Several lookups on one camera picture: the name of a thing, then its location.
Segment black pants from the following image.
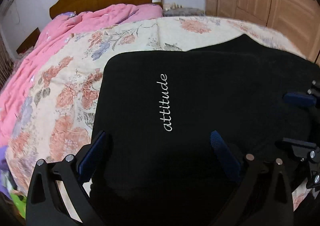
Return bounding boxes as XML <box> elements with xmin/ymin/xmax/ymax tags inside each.
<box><xmin>90</xmin><ymin>35</ymin><xmax>319</xmax><ymax>225</ymax></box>

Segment green cloth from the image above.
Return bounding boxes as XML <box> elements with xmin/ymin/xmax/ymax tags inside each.
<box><xmin>10</xmin><ymin>193</ymin><xmax>27</xmax><ymax>218</ymax></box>

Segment purple bed sheet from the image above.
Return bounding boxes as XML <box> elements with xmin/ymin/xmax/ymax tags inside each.
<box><xmin>0</xmin><ymin>146</ymin><xmax>11</xmax><ymax>200</ymax></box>

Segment floral cream quilt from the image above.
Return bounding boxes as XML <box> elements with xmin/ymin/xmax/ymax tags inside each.
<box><xmin>5</xmin><ymin>17</ymin><xmax>301</xmax><ymax>196</ymax></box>

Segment light wooden wardrobe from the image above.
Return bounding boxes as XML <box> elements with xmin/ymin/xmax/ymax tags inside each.
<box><xmin>205</xmin><ymin>0</ymin><xmax>319</xmax><ymax>63</ymax></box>

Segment beaded window curtain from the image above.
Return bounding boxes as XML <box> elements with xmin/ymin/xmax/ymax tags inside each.
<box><xmin>0</xmin><ymin>38</ymin><xmax>14</xmax><ymax>89</ymax></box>

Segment grey patterned pillow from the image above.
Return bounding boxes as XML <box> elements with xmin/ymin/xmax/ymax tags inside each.
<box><xmin>163</xmin><ymin>7</ymin><xmax>205</xmax><ymax>17</ymax></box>

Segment brown wooden nightstand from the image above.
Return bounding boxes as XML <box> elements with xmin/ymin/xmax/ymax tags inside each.
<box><xmin>16</xmin><ymin>28</ymin><xmax>40</xmax><ymax>54</ymax></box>

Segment pink quilt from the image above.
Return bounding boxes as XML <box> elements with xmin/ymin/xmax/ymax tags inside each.
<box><xmin>1</xmin><ymin>4</ymin><xmax>162</xmax><ymax>147</ymax></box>

